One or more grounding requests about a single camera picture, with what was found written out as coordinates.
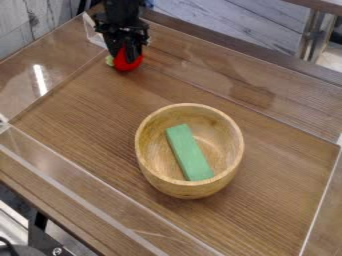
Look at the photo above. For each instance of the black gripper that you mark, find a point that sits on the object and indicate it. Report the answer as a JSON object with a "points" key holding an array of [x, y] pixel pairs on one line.
{"points": [[132, 35]]}

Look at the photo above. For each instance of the red plush strawberry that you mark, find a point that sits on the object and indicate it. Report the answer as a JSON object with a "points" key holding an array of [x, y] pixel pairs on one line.
{"points": [[118, 62]]}

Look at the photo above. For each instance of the wooden bowl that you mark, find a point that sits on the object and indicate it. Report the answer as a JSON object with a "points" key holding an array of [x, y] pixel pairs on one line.
{"points": [[217, 137]]}

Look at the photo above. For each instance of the green rectangular block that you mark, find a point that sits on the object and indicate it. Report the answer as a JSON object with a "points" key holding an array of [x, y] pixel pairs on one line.
{"points": [[188, 154]]}

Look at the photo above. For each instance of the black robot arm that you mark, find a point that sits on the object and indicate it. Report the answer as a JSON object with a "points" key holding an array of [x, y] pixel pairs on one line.
{"points": [[120, 12]]}

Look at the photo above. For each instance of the black table leg clamp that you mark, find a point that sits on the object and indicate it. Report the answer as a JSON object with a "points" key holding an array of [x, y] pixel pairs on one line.
{"points": [[40, 240]]}

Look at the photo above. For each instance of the metal stool frame background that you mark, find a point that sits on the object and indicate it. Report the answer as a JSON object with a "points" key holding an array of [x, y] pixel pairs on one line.
{"points": [[315, 36]]}

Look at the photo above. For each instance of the clear acrylic tray wall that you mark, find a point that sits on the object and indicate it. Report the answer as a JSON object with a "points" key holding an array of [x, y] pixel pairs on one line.
{"points": [[57, 170]]}

